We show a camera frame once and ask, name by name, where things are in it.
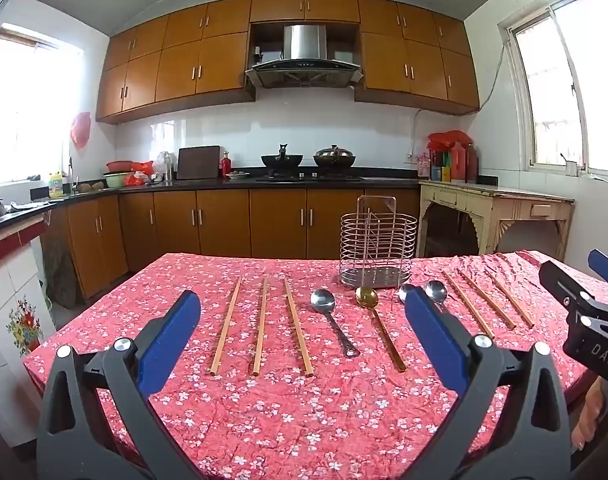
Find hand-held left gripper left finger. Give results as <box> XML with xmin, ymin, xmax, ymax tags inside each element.
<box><xmin>36</xmin><ymin>290</ymin><xmax>202</xmax><ymax>480</ymax></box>

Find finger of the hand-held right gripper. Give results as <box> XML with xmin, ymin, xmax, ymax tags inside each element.
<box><xmin>538</xmin><ymin>260</ymin><xmax>597</xmax><ymax>312</ymax></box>
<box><xmin>587</xmin><ymin>248</ymin><xmax>608</xmax><ymax>297</ymax></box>

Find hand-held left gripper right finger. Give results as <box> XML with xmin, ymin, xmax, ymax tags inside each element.
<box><xmin>404</xmin><ymin>285</ymin><xmax>572</xmax><ymax>480</ymax></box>

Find wooden chopstick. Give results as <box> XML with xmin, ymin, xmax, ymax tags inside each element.
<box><xmin>282</xmin><ymin>278</ymin><xmax>315</xmax><ymax>376</ymax></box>
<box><xmin>210</xmin><ymin>276</ymin><xmax>243</xmax><ymax>377</ymax></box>
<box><xmin>251</xmin><ymin>277</ymin><xmax>269</xmax><ymax>376</ymax></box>
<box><xmin>486</xmin><ymin>270</ymin><xmax>535</xmax><ymax>329</ymax></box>
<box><xmin>443</xmin><ymin>270</ymin><xmax>495</xmax><ymax>339</ymax></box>
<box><xmin>458</xmin><ymin>269</ymin><xmax>516</xmax><ymax>330</ymax></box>

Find gold spoon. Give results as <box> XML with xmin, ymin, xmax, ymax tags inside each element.
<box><xmin>355</xmin><ymin>286</ymin><xmax>408</xmax><ymax>373</ymax></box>

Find metal wire utensil holder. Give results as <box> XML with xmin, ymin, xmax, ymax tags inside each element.
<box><xmin>339</xmin><ymin>196</ymin><xmax>419</xmax><ymax>288</ymax></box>

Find silver spoon with dark handle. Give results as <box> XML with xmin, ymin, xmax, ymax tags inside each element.
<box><xmin>310</xmin><ymin>289</ymin><xmax>361</xmax><ymax>359</ymax></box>

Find person's right hand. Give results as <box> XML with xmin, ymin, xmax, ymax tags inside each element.
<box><xmin>571</xmin><ymin>379</ymin><xmax>608</xmax><ymax>452</ymax></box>

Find cream wooden side table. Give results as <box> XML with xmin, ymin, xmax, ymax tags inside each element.
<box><xmin>418</xmin><ymin>180</ymin><xmax>576</xmax><ymax>261</ymax></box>

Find wooden lower kitchen cabinets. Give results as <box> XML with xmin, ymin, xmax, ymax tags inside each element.
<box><xmin>39</xmin><ymin>187</ymin><xmax>422</xmax><ymax>301</ymax></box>

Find dark sack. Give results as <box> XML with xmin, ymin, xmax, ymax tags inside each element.
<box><xmin>43</xmin><ymin>237</ymin><xmax>81</xmax><ymax>311</ymax></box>

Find red floral tablecloth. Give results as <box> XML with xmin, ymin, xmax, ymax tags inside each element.
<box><xmin>21</xmin><ymin>250</ymin><xmax>608</xmax><ymax>480</ymax></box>

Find red thermos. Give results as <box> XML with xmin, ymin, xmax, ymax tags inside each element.
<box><xmin>464</xmin><ymin>142</ymin><xmax>480</xmax><ymax>184</ymax></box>
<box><xmin>449</xmin><ymin>141</ymin><xmax>467</xmax><ymax>182</ymax></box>

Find black kitchen countertop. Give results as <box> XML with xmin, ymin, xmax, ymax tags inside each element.
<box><xmin>0</xmin><ymin>166</ymin><xmax>499</xmax><ymax>238</ymax></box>

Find white tiled counter base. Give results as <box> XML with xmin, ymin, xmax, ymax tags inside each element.
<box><xmin>0</xmin><ymin>225</ymin><xmax>58</xmax><ymax>452</ymax></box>

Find clear plastic bag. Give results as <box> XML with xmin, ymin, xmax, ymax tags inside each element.
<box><xmin>154</xmin><ymin>151</ymin><xmax>177</xmax><ymax>183</ymax></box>

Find red containers on side table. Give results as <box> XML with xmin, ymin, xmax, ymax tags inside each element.
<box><xmin>428</xmin><ymin>130</ymin><xmax>472</xmax><ymax>154</ymax></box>

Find dark wooden cutting board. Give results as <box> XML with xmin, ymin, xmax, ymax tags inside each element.
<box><xmin>176</xmin><ymin>146</ymin><xmax>221</xmax><ymax>181</ymax></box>

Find metal faucet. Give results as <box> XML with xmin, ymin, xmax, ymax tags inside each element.
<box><xmin>66</xmin><ymin>156</ymin><xmax>81</xmax><ymax>196</ymax></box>

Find black gas stove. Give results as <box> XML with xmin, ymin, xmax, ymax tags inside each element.
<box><xmin>256</xmin><ymin>174</ymin><xmax>365</xmax><ymax>183</ymax></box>

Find dark lidded wok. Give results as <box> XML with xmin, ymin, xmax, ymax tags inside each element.
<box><xmin>313</xmin><ymin>144</ymin><xmax>357</xmax><ymax>168</ymax></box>

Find bright kitchen window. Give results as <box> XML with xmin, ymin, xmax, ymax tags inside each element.
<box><xmin>0</xmin><ymin>22</ymin><xmax>86</xmax><ymax>187</ymax></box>

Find steel range hood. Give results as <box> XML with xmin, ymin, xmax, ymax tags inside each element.
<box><xmin>245</xmin><ymin>24</ymin><xmax>363</xmax><ymax>90</ymax></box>

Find sliding window with white frame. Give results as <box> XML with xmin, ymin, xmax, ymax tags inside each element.
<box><xmin>496</xmin><ymin>0</ymin><xmax>608</xmax><ymax>177</ymax></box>

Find black wok with handle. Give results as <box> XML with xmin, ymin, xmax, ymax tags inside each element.
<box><xmin>261</xmin><ymin>143</ymin><xmax>305</xmax><ymax>169</ymax></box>

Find white wall cable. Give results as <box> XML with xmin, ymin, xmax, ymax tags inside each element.
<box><xmin>408</xmin><ymin>42</ymin><xmax>513</xmax><ymax>161</ymax></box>

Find red plastic bag on wall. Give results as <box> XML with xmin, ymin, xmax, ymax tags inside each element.
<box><xmin>70</xmin><ymin>111</ymin><xmax>93</xmax><ymax>150</ymax></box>

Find wooden upper wall cabinets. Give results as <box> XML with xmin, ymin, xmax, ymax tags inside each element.
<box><xmin>95</xmin><ymin>0</ymin><xmax>480</xmax><ymax>125</ymax></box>

